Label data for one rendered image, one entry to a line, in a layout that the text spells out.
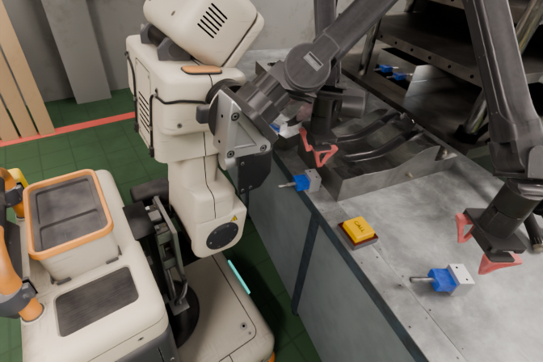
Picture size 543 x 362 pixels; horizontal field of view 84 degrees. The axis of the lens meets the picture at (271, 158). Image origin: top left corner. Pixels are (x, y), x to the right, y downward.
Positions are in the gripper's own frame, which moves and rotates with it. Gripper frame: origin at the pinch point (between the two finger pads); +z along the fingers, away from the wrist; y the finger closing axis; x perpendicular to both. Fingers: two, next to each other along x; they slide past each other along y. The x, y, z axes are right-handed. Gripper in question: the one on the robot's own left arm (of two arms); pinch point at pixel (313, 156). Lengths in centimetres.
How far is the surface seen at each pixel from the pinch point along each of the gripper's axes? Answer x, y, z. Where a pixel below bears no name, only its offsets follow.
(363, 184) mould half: -14.7, -7.1, 8.1
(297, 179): 4.0, 0.3, 8.6
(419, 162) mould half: -36.7, -4.8, 5.2
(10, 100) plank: 151, 188, 61
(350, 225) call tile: -3.1, -19.7, 9.1
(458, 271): -19.9, -39.4, 7.6
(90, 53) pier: 101, 241, 46
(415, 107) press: -79, 44, 14
